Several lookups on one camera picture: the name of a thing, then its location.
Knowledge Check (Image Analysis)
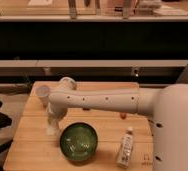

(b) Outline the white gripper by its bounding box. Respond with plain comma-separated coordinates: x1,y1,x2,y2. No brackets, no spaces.
47,106,66,127

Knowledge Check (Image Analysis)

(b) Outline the white sponge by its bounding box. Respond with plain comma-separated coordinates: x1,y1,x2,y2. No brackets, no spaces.
46,120,59,135

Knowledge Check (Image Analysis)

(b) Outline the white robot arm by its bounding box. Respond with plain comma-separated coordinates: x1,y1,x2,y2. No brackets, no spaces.
49,77,188,171

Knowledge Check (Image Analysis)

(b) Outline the green ceramic bowl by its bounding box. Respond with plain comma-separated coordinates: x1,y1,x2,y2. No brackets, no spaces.
59,122,98,163

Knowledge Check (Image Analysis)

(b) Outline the white paper cup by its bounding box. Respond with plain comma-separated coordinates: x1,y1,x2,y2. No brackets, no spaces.
35,85,51,107

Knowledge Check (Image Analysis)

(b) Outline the orange carrot toy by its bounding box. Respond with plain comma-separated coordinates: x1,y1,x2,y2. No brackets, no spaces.
120,113,127,119

